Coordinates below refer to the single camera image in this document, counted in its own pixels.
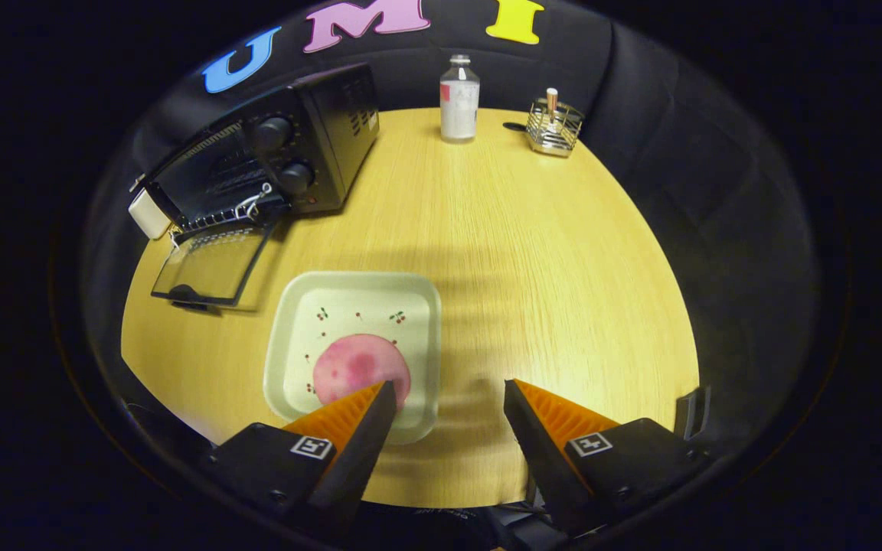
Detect cream square plate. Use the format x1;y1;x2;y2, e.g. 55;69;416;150
263;271;443;445

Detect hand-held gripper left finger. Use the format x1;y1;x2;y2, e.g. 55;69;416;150
207;380;398;536

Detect clear bottle with white label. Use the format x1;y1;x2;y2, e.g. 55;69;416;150
439;54;482;144

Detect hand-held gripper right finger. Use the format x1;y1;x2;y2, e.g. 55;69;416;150
504;379;714;536

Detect pink round food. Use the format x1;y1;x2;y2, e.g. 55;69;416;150
312;334;412;409

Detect black toaster oven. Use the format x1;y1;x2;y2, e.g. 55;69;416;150
129;63;381;311

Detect white toaster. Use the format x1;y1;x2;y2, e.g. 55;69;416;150
129;189;172;240

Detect metal wire basket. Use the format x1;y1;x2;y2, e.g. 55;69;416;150
525;96;586;158

